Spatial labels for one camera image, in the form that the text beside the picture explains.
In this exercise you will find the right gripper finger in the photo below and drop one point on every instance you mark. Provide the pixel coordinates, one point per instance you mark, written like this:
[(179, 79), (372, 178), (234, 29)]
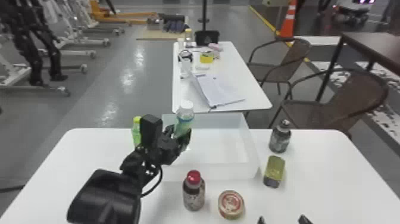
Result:
[(304, 220), (261, 220)]

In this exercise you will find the white side table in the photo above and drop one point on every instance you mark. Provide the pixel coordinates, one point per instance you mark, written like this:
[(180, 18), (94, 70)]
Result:
[(231, 81)]

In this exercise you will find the green bottle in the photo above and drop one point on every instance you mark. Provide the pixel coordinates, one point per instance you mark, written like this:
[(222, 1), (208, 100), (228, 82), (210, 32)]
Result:
[(136, 131)]

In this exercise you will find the grey bottle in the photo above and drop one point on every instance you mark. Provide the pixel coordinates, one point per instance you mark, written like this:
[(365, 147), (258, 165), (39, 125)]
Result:
[(279, 139)]

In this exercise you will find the clear bottle with white cap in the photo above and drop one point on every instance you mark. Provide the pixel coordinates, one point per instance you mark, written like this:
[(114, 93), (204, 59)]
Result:
[(184, 117)]

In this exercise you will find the yellow pallet truck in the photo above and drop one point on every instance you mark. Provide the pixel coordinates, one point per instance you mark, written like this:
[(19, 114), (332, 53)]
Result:
[(122, 15)]

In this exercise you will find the yellow can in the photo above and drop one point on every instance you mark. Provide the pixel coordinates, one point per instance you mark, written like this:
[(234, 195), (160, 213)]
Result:
[(274, 171)]

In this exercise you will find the orange cone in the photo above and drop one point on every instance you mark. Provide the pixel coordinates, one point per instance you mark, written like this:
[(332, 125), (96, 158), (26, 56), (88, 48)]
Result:
[(288, 22)]

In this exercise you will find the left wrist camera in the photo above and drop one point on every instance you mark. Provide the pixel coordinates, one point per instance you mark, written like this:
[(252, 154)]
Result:
[(150, 128)]

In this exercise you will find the dark side table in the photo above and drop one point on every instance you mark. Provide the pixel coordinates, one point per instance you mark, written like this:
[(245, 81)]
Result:
[(375, 47)]

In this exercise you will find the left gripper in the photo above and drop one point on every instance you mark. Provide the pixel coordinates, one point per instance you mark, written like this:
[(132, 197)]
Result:
[(168, 149)]

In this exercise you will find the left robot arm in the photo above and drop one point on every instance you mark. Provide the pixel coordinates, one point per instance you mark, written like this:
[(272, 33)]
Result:
[(106, 197)]

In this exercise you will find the yellow tape roll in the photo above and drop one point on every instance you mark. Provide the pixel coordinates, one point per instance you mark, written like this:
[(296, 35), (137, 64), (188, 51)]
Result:
[(207, 57)]

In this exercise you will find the brown chair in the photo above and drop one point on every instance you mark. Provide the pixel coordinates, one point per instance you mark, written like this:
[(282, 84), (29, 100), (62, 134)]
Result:
[(337, 106), (281, 70)]

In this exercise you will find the white paper stack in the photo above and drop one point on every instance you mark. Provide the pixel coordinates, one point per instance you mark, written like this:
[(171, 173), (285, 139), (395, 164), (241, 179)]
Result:
[(217, 89)]

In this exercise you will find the brown bottle with red cap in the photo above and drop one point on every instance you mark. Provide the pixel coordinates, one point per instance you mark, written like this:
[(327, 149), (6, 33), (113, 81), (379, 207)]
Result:
[(193, 192)]

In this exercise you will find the clear box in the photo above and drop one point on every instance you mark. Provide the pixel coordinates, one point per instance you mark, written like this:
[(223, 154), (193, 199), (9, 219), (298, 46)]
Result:
[(215, 150)]

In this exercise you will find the red can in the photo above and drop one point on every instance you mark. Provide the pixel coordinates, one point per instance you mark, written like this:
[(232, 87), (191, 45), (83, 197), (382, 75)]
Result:
[(231, 204)]

